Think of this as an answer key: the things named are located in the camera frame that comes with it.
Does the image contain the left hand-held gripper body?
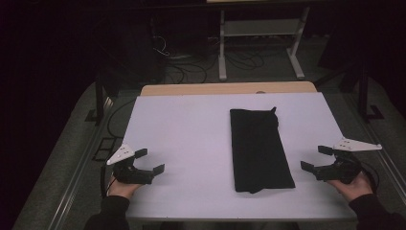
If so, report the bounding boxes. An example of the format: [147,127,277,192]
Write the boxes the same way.
[105,143,155,186]

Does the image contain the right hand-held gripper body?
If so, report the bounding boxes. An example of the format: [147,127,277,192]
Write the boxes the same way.
[314,137,383,185]

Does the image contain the black tank top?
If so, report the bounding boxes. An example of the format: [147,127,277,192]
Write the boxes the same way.
[229,106,296,195]

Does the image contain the person's left hand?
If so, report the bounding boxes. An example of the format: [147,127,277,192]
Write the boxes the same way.
[107,176,143,200]

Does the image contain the person's right hand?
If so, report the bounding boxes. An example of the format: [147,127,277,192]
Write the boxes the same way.
[327,172,373,203]

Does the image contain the white table cover board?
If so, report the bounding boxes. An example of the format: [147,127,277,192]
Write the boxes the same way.
[125,92,358,222]

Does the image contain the black metal stand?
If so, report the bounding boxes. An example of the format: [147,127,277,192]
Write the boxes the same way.
[84,71,121,126]
[314,60,386,124]

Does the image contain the light wooden table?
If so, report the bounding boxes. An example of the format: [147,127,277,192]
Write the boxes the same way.
[140,80,318,97]

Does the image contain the left hand-held gripper black cable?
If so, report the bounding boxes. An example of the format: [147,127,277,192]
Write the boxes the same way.
[100,164,111,198]

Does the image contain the hand-held gripper black cable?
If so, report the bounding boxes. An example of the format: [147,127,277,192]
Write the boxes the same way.
[100,164,111,198]
[360,161,381,193]

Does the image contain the right hand-held gripper black cable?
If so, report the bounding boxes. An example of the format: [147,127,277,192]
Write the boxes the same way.
[360,161,381,193]

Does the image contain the black floor socket frame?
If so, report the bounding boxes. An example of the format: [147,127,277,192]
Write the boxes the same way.
[92,137,117,162]

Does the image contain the thin black floor cable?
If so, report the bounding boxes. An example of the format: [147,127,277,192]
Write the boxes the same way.
[106,99,137,140]

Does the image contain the metal floor rail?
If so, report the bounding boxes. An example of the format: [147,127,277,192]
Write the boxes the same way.
[47,95,116,230]
[344,92,406,200]

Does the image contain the tangle of black floor cables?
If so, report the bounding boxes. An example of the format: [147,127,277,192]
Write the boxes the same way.
[164,47,266,84]

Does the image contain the white cable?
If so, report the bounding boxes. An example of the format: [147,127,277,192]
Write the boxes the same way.
[152,34,170,58]

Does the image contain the white metal frame desk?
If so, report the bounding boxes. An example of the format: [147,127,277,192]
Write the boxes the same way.
[206,0,311,81]

